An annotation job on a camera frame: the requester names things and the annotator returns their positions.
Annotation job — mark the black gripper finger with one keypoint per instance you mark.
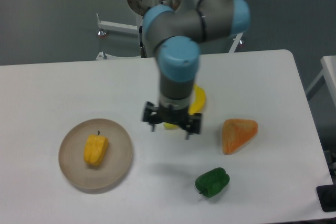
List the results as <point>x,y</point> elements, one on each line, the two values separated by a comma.
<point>193,125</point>
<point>150,115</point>

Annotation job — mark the yellow banana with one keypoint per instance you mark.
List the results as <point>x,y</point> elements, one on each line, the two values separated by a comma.
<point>198,100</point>

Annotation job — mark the beige round plate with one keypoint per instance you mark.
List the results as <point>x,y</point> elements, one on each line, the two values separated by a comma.
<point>114,166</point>

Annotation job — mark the orange triangular sandwich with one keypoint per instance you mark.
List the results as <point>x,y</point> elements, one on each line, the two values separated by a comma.
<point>236,133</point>

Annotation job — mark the green bell pepper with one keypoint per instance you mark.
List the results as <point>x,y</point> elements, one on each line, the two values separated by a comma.
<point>212,182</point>

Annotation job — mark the yellow bell pepper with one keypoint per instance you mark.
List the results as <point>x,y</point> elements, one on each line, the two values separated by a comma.
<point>95,149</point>

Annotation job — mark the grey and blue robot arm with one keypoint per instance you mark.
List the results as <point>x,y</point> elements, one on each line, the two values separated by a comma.
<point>173,39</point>

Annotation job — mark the white side table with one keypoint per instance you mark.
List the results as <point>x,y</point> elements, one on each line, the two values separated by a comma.
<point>325,76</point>

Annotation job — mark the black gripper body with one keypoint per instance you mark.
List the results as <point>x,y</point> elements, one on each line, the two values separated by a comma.
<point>174,111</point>

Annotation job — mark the black device at table edge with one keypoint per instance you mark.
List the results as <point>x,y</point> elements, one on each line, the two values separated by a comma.
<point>326,195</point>

